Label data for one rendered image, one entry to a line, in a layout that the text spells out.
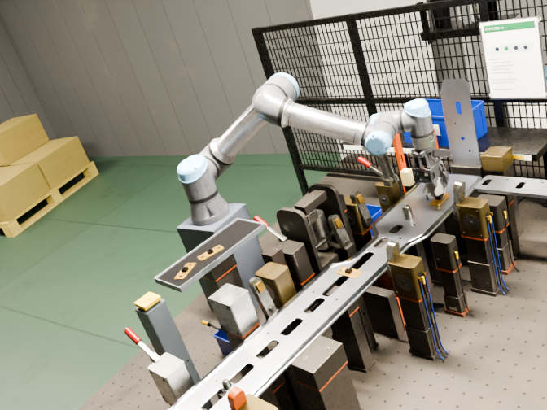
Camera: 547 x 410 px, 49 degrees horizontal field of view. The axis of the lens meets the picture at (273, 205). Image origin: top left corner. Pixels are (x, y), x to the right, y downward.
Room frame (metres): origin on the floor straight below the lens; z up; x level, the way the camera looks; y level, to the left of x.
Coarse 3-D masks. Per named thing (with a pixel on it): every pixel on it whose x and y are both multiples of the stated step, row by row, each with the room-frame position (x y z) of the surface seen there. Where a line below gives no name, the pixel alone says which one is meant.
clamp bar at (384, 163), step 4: (376, 156) 1.97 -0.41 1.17; (380, 156) 1.96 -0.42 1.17; (384, 156) 1.98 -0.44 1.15; (380, 160) 1.96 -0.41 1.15; (384, 160) 1.98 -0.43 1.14; (388, 160) 1.97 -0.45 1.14; (380, 164) 1.97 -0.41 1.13; (384, 164) 1.96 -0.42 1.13; (388, 164) 1.97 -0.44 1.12; (384, 168) 1.96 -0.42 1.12; (388, 168) 1.97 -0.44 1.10; (384, 172) 1.96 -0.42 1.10; (388, 172) 1.97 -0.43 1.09; (392, 172) 1.97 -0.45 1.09; (384, 176) 1.96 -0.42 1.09; (388, 176) 1.95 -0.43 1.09; (392, 176) 1.97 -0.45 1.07; (396, 180) 1.97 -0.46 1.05
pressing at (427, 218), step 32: (416, 192) 1.93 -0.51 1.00; (448, 192) 1.85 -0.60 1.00; (384, 224) 1.78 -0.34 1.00; (416, 224) 1.72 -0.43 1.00; (352, 256) 1.64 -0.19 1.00; (384, 256) 1.59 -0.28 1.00; (320, 288) 1.54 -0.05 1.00; (352, 288) 1.48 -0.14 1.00; (288, 320) 1.43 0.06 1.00; (320, 320) 1.39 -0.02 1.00; (256, 352) 1.34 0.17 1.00; (288, 352) 1.29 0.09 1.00; (256, 384) 1.21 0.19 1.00
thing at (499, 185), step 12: (492, 180) 1.83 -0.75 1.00; (504, 180) 1.81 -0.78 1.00; (516, 180) 1.78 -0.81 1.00; (528, 180) 1.76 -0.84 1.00; (540, 180) 1.73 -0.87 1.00; (492, 192) 1.77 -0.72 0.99; (504, 192) 1.74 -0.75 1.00; (516, 192) 1.71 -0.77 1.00; (528, 192) 1.68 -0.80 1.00; (540, 192) 1.66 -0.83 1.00
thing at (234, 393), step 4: (232, 388) 1.10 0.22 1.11; (236, 388) 1.10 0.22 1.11; (232, 392) 1.09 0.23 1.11; (236, 392) 1.08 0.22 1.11; (240, 392) 1.08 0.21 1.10; (244, 392) 1.09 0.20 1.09; (228, 396) 1.09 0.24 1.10; (232, 396) 1.08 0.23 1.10; (236, 396) 1.08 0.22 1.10; (240, 396) 1.08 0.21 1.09; (244, 396) 1.09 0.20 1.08; (228, 400) 1.09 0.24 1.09; (232, 400) 1.07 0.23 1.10; (236, 400) 1.08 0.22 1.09; (240, 400) 1.08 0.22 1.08; (244, 400) 1.09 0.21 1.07; (232, 404) 1.08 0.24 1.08; (236, 404) 1.08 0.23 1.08; (240, 404) 1.08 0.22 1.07; (232, 408) 1.09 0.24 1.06; (236, 408) 1.08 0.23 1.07
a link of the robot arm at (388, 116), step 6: (378, 114) 1.86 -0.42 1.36; (384, 114) 1.84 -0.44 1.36; (390, 114) 1.83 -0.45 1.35; (396, 114) 1.82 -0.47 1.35; (372, 120) 1.85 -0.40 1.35; (378, 120) 1.81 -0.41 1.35; (384, 120) 1.79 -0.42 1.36; (390, 120) 1.79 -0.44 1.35; (396, 120) 1.80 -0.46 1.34; (396, 126) 1.79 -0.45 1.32; (402, 126) 1.79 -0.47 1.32; (396, 132) 1.78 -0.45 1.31; (402, 132) 1.81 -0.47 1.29
